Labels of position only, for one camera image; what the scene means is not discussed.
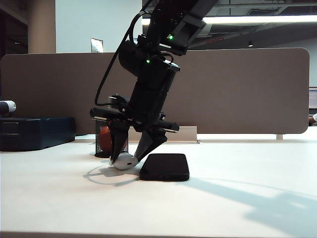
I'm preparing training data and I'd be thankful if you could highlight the black mesh pen holder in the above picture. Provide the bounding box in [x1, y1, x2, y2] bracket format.
[94, 119, 129, 159]

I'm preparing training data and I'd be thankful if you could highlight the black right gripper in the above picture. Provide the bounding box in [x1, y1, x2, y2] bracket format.
[89, 60, 180, 166]

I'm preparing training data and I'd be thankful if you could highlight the brown fabric desk divider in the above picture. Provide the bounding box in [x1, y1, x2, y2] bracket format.
[0, 47, 311, 135]

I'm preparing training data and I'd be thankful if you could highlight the background computer monitor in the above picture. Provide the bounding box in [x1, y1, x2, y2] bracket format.
[309, 86, 317, 111]

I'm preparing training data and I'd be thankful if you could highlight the orange ball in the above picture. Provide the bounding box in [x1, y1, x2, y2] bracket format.
[99, 125, 111, 150]

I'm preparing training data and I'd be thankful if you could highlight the white and grey cylinder tool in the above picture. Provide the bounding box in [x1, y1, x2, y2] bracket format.
[0, 100, 17, 116]

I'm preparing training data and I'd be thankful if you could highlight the dark blue plastic case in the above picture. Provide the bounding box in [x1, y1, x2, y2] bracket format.
[0, 116, 76, 152]

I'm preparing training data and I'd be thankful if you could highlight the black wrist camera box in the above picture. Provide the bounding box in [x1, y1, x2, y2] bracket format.
[107, 93, 130, 112]

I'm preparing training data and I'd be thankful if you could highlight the white wireless earbuds case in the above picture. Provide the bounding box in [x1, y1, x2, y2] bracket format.
[108, 152, 138, 171]

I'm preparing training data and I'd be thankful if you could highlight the ceiling light strip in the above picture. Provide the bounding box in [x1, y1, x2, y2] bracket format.
[142, 14, 317, 25]

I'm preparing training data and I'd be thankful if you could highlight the black smartphone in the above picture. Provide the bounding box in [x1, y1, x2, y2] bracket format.
[139, 153, 191, 182]

